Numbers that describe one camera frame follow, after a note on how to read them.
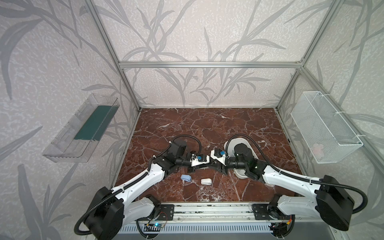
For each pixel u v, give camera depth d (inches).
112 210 15.5
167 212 28.8
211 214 29.1
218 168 26.2
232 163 26.0
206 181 32.4
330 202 16.0
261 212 28.9
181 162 26.2
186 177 32.6
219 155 24.5
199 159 24.8
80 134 26.0
